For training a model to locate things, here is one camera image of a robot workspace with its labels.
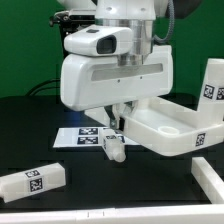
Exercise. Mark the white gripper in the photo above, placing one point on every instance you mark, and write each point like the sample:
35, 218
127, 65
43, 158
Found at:
92, 82

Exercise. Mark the white desk top panel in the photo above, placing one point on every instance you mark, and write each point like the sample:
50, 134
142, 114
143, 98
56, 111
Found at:
167, 128

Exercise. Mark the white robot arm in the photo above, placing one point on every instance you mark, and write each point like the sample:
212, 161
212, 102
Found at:
122, 56

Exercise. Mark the white paper with markers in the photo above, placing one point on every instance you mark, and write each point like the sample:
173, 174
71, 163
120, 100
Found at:
86, 137

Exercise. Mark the white right obstacle bar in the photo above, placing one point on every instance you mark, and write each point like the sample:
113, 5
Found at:
210, 182

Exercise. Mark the white obstacle bar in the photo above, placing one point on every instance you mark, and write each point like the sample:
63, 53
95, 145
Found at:
210, 182
190, 214

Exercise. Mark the white front obstacle bar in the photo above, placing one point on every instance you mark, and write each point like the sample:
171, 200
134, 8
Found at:
190, 214

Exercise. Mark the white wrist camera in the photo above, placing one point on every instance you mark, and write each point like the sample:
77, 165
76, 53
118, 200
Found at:
100, 41

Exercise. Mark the black camera stand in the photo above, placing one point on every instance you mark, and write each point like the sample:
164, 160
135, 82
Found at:
70, 21

